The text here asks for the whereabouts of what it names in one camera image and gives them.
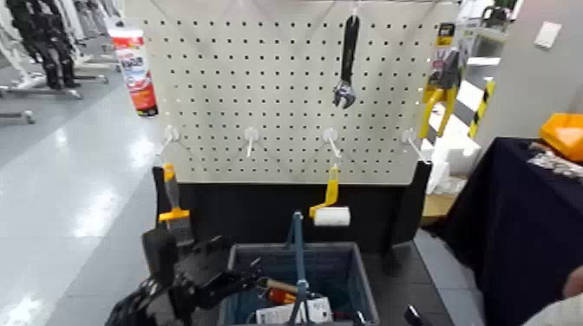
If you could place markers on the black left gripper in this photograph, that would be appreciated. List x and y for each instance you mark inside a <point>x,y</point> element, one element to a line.
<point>202,268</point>

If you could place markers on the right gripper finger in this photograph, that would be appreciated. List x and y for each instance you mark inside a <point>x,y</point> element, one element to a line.
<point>413,315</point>
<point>360,317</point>

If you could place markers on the blue scissors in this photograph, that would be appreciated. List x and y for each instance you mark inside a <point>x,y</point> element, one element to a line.
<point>319,309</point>

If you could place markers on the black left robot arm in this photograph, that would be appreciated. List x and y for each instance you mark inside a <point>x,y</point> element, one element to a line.
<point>141,307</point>

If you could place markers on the grey blue plastic crate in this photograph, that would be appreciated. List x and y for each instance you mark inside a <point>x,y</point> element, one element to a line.
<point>350,282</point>

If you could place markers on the person's hand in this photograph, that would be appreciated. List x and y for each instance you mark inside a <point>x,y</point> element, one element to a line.
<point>576,282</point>

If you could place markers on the black back panel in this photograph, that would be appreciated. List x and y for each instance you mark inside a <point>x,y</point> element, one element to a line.
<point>255,214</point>

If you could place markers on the yellow grey paint brush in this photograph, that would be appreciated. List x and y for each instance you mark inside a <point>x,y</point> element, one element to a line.
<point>175,218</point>

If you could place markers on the brown cardboard box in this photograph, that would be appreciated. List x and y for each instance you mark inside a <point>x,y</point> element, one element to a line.
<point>437,206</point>

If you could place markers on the dark table cloth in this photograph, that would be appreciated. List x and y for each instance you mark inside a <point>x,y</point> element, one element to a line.
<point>510,227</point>

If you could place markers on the white perforated pegboard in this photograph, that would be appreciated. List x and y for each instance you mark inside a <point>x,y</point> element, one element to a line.
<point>300,150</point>

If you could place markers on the white pegboard hook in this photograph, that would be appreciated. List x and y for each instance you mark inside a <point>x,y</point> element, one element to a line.
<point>250,136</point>
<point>331,136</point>
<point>171,134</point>
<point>410,137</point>

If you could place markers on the white foam boxes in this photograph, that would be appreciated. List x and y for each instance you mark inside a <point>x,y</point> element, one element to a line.
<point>451,159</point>

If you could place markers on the yellow black striped pole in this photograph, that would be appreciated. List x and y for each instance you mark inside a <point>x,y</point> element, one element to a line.
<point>481,107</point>

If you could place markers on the orange plastic bin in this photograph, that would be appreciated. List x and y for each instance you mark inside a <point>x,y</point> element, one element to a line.
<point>565,134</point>

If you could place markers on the black adjustable wrench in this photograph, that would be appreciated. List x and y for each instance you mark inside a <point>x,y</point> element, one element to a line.
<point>349,50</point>

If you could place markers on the white metal stand base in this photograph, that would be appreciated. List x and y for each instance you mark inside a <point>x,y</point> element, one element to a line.
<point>41,92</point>

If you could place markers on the black robot on stand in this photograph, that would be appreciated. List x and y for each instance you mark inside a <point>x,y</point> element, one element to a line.
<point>43,41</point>

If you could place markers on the black background appliance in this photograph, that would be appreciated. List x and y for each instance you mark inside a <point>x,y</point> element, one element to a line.
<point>495,16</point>

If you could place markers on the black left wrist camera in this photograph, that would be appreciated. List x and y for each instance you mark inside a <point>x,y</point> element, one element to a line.
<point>159,255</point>

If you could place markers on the white wall plate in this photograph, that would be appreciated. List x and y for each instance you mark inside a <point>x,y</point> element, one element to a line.
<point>548,35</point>

